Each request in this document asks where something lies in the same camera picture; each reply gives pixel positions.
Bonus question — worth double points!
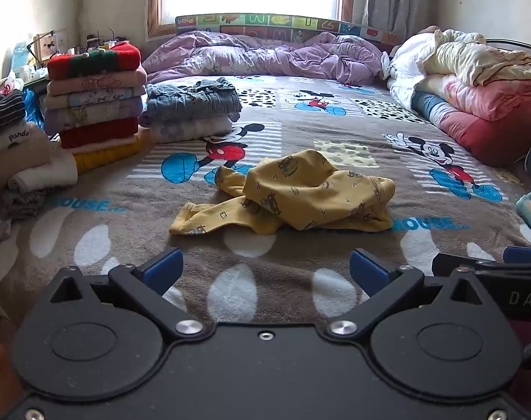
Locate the folded blue jeans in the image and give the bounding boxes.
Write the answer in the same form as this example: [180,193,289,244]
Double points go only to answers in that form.
[145,77,243,125]

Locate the blue plastic bag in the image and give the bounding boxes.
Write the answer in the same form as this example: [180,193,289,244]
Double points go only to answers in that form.
[22,89,45,130]

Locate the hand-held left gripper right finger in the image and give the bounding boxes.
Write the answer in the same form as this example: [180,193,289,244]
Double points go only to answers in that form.
[324,248,486,342]

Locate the red and blue rolled quilt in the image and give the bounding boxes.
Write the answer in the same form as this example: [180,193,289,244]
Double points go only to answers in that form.
[412,92,531,167]

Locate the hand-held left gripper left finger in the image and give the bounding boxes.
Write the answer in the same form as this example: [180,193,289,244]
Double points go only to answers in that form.
[50,247,210,342]

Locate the pile of mixed folded clothes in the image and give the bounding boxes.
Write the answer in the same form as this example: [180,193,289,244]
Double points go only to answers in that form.
[0,78,79,224]

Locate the black desk lamp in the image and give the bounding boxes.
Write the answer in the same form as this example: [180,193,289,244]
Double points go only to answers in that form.
[26,30,56,53]

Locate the yellow printed pants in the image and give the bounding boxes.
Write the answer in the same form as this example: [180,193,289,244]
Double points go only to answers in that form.
[169,149,396,236]

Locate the purple duvet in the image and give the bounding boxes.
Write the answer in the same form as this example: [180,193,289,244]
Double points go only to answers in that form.
[142,30,384,85]

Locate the cream quilt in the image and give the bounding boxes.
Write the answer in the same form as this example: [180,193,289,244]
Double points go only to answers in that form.
[423,30,531,88]

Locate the group of small bottles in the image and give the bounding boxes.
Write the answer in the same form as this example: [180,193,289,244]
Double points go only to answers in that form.
[70,30,117,53]

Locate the stack of folded sweaters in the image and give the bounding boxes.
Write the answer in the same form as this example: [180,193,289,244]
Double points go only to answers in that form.
[43,41,154,173]

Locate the cartoon mouse printed blanket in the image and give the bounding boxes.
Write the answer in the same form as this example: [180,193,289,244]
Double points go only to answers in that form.
[0,73,531,342]

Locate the pink quilt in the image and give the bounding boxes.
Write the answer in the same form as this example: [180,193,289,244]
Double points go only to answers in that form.
[416,74,531,121]

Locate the dark bed frame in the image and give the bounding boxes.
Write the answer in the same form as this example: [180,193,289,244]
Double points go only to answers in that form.
[484,38,531,60]

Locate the white quilt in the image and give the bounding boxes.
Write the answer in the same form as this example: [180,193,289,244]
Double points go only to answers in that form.
[381,30,485,110]

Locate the colourful alphabet foam mat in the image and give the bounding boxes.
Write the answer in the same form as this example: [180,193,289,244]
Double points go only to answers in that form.
[175,13,406,47]

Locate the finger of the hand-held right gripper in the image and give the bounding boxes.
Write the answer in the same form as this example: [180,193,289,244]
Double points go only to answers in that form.
[432,251,505,285]
[504,246,531,265]

